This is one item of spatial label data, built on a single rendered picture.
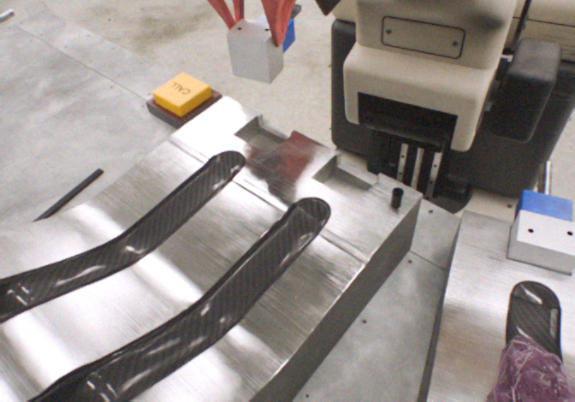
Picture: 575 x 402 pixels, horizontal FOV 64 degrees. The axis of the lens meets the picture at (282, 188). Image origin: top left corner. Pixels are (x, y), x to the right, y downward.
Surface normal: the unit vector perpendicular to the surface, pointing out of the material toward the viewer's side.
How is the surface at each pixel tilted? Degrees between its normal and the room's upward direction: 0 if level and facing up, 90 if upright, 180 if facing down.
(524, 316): 4
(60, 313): 27
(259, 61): 89
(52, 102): 0
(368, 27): 98
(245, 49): 89
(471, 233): 0
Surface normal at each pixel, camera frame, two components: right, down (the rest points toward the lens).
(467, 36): -0.45, 0.77
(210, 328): 0.04, -0.84
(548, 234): -0.08, -0.66
